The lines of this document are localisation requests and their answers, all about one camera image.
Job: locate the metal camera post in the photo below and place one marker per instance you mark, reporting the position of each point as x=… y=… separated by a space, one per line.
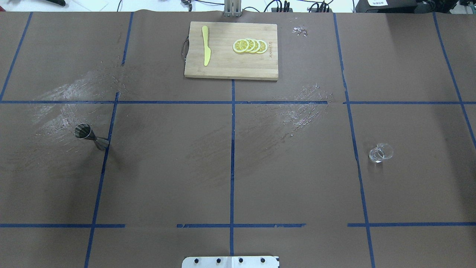
x=232 y=8

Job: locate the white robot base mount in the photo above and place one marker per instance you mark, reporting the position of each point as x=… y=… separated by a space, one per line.
x=231 y=262

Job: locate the black box with label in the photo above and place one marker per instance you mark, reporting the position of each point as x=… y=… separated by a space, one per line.
x=386 y=6

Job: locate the yellow plastic knife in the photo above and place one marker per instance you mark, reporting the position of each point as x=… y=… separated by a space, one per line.
x=207 y=49

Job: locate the front lemon slice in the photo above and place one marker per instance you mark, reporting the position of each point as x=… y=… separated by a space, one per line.
x=240 y=45

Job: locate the lemon slice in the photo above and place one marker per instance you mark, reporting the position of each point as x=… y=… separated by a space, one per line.
x=257 y=46
x=251 y=45
x=240 y=45
x=263 y=46

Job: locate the back lemon slice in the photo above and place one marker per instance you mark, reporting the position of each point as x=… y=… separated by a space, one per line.
x=263 y=46

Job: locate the steel double jigger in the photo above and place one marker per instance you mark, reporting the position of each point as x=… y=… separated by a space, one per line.
x=84 y=131

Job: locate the small glass beaker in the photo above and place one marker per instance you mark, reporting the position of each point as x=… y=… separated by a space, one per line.
x=381 y=153

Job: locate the black power strip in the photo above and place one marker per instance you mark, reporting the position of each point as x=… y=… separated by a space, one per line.
x=319 y=6

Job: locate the bamboo cutting board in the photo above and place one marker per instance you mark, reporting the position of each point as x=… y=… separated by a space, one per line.
x=226 y=63

